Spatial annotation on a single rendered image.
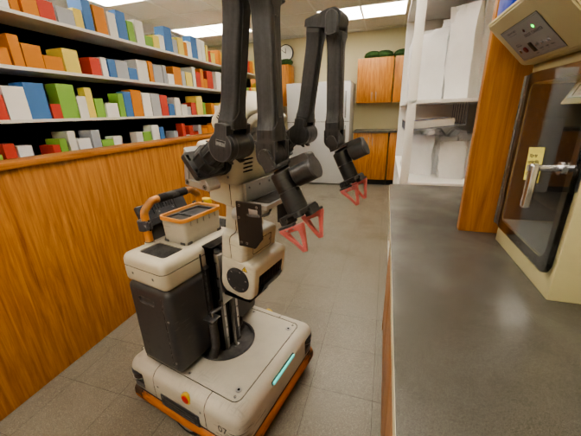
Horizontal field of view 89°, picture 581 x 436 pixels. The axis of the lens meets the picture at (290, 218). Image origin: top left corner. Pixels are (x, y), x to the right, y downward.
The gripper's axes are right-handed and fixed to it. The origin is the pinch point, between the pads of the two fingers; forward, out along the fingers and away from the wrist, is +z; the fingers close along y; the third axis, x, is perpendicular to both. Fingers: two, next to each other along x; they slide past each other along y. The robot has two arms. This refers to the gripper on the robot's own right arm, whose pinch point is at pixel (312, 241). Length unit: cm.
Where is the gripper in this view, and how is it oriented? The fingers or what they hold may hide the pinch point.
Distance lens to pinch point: 78.1
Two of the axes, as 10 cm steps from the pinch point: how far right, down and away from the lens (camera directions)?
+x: -7.7, 3.0, 5.7
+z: 4.2, 9.0, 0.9
